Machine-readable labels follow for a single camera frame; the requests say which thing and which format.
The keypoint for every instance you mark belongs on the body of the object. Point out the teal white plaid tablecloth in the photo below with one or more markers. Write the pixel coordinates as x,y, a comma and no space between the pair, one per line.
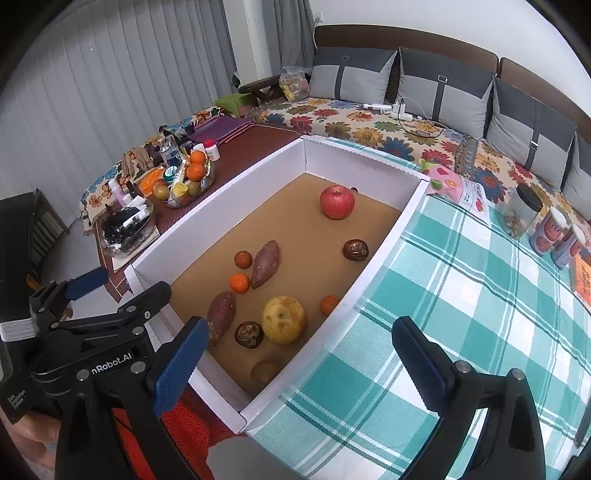
486,299

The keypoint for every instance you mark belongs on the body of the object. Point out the red apple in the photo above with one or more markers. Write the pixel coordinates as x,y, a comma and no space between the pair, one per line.
337,202

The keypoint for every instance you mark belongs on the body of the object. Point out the plastic snack bag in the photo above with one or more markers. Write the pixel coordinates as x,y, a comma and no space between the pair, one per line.
294,83

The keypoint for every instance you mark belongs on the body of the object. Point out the brown sweet potato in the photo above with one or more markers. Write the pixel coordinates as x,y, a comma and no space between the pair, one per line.
220,315
265,264

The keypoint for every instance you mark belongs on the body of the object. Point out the pink fruit print pouch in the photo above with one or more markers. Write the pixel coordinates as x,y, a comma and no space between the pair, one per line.
465,193

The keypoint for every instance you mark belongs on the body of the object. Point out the yellow green pear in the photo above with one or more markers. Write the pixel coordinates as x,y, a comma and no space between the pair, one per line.
283,319

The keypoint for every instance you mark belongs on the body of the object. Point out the person's left hand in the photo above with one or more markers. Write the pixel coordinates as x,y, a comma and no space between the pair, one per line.
31,434

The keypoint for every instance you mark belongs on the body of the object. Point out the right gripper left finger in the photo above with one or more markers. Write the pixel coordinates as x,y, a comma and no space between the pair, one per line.
89,446

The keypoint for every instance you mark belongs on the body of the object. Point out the white cardboard box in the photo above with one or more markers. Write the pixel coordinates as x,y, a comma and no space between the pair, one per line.
278,198

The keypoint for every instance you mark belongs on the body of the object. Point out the orange book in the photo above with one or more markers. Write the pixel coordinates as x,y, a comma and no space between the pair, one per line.
580,272

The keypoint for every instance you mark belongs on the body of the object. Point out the white power strip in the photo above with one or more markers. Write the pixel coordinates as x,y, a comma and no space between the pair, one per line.
396,111

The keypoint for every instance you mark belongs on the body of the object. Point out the floral sofa cover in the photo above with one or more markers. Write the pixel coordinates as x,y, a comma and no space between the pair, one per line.
484,161

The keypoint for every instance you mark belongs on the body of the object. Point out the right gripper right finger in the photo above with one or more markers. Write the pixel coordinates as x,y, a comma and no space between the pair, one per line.
510,444

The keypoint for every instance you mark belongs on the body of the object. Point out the orange labelled can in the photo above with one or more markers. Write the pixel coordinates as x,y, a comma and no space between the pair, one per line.
568,247
548,231

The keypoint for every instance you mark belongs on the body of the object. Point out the fruit basket tray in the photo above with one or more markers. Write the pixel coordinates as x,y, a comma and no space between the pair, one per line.
177,185

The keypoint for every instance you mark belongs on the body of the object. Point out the clear box of bottles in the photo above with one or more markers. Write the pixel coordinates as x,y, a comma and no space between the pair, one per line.
128,230

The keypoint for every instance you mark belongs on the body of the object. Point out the grey sofa cushion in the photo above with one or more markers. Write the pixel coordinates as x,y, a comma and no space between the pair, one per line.
577,186
358,75
445,90
532,134

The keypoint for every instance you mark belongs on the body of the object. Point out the small orange tangerine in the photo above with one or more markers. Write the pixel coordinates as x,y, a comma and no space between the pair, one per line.
239,283
243,259

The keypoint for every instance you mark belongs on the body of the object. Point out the clear jar black lid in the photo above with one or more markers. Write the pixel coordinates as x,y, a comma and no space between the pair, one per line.
521,210

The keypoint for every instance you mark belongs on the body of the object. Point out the dark brown mangosteen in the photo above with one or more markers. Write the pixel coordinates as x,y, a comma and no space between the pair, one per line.
355,250

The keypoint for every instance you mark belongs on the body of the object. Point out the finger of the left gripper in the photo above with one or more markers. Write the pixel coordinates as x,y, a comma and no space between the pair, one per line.
135,312
55,298

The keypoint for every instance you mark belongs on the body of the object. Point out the dark red side table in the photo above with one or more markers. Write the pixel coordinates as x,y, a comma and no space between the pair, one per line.
237,155

